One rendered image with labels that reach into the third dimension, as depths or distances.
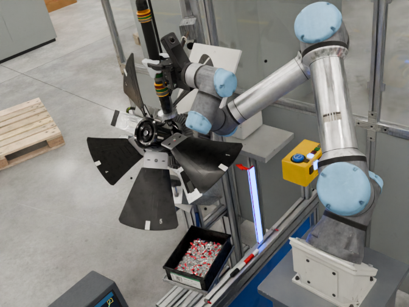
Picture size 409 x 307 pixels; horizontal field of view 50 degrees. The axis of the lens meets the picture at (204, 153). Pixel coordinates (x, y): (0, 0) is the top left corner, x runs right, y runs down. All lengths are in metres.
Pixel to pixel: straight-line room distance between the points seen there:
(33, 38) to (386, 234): 6.15
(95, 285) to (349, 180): 0.63
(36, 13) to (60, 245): 4.78
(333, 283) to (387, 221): 1.09
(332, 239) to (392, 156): 0.91
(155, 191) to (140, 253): 1.31
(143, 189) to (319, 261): 0.75
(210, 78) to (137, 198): 0.60
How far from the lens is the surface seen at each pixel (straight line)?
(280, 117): 2.23
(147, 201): 1.66
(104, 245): 3.09
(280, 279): 1.33
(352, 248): 1.21
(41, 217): 3.56
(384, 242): 2.36
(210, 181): 1.46
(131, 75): 1.80
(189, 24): 2.04
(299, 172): 1.61
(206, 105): 1.25
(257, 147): 2.10
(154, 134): 1.61
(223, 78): 1.24
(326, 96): 1.13
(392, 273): 1.36
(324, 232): 1.20
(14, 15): 7.26
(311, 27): 1.17
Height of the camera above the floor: 2.02
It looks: 33 degrees down
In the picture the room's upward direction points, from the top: 11 degrees counter-clockwise
